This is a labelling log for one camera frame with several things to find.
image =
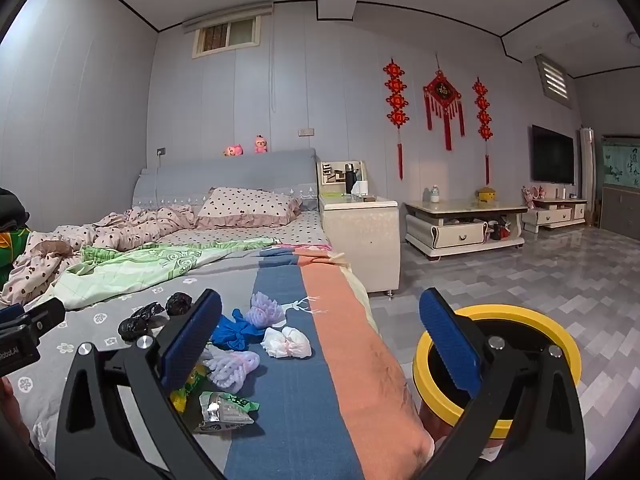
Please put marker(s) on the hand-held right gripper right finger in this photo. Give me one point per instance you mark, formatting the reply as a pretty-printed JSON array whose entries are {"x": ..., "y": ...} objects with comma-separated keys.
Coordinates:
[{"x": 450, "y": 345}]

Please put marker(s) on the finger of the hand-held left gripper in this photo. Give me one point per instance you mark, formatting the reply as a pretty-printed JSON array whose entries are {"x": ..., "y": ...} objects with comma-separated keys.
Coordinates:
[
  {"x": 46, "y": 314},
  {"x": 10, "y": 312}
]

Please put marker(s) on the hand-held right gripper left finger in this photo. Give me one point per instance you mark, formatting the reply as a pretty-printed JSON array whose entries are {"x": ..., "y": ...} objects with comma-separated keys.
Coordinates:
[{"x": 192, "y": 340}]

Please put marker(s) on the small black plastic bag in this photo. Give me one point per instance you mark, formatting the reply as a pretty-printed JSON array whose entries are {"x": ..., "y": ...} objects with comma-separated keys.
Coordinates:
[{"x": 177, "y": 304}]

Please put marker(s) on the blue rubber glove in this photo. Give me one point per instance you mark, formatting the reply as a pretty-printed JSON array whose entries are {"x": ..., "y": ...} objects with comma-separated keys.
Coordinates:
[{"x": 235, "y": 332}]

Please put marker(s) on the green chip bag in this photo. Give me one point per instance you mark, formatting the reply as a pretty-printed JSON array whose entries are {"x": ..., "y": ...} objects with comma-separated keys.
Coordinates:
[{"x": 192, "y": 385}]

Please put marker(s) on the yellow black bin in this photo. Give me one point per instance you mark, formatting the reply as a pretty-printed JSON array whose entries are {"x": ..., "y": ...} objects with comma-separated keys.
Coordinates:
[{"x": 430, "y": 390}]

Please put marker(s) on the large black plastic bag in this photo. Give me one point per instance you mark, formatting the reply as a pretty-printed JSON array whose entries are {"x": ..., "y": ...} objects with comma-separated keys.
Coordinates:
[{"x": 137, "y": 322}]

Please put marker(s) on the green silver snack wrapper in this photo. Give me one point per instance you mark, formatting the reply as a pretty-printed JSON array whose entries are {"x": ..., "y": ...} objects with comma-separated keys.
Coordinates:
[{"x": 225, "y": 412}]

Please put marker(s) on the person's left hand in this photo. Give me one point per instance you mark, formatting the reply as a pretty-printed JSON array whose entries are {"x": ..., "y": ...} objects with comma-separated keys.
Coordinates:
[{"x": 9, "y": 405}]

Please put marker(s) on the green patterned quilt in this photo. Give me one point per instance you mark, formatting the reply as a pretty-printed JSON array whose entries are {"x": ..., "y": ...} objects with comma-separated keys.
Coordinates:
[{"x": 150, "y": 265}]

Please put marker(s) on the black cloth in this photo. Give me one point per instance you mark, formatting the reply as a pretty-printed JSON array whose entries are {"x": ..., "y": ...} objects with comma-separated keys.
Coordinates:
[{"x": 12, "y": 210}]

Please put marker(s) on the cream coffee table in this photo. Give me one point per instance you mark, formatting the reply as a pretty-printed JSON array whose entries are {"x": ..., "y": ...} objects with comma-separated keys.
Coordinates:
[{"x": 460, "y": 235}]

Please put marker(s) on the polka dot duvet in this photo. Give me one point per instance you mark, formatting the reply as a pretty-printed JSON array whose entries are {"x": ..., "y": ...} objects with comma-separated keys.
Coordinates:
[{"x": 140, "y": 225}]

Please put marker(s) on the grey blue orange deer bedspread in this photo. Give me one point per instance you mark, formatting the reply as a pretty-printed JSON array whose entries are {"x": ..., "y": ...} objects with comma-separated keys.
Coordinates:
[{"x": 300, "y": 410}]

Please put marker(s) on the cream bedside cabinet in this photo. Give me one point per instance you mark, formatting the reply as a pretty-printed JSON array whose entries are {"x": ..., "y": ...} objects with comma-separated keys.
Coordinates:
[{"x": 360, "y": 240}]

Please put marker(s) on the polka dot pillow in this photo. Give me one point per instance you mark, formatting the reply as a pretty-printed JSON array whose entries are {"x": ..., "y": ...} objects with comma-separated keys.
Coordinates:
[{"x": 245, "y": 207}]

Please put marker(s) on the small plastic bottle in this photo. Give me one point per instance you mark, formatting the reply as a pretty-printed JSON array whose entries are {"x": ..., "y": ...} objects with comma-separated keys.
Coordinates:
[{"x": 435, "y": 195}]

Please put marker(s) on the yellow toy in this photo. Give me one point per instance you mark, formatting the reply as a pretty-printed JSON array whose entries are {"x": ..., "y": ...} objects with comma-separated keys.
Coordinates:
[{"x": 486, "y": 196}]

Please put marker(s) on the cream tv stand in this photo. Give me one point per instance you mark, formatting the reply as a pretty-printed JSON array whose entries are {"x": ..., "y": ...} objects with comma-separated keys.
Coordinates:
[{"x": 552, "y": 215}]

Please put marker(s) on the pink toy figure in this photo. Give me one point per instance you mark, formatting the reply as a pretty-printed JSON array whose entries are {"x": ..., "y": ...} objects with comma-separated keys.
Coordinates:
[{"x": 532, "y": 193}]

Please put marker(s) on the grey upholstered bed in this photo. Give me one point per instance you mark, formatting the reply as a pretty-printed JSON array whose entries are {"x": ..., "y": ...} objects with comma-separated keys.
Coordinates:
[{"x": 225, "y": 170}]

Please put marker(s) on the black thermos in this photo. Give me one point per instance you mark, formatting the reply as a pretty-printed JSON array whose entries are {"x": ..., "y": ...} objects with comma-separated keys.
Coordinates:
[{"x": 350, "y": 177}]

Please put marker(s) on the pink sitting plush toy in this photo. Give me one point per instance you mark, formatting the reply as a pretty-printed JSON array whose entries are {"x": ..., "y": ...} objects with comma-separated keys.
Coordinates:
[{"x": 260, "y": 145}]

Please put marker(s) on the black television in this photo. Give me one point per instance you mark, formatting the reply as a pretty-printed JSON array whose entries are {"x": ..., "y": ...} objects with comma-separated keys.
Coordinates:
[{"x": 550, "y": 155}]

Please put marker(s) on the fish tank cabinet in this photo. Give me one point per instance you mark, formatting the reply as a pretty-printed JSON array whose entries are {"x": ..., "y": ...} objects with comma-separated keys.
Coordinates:
[{"x": 620, "y": 210}]

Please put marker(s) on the white standing air conditioner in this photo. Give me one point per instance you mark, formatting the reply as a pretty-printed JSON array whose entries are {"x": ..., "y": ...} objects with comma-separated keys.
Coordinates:
[{"x": 587, "y": 175}]

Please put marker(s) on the red diamond knot ornament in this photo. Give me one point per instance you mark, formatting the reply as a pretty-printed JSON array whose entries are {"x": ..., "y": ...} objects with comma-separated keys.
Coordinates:
[{"x": 442, "y": 92}]

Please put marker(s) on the small window with blind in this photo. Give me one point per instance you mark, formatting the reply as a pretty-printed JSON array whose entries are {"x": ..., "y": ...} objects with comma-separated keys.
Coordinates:
[{"x": 554, "y": 82}]

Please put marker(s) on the barred window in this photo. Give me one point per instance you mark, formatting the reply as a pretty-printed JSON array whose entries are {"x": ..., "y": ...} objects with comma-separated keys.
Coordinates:
[{"x": 227, "y": 35}]

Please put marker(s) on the white roller blind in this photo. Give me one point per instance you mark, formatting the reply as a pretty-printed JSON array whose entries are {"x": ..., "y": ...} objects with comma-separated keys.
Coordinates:
[{"x": 225, "y": 14}]

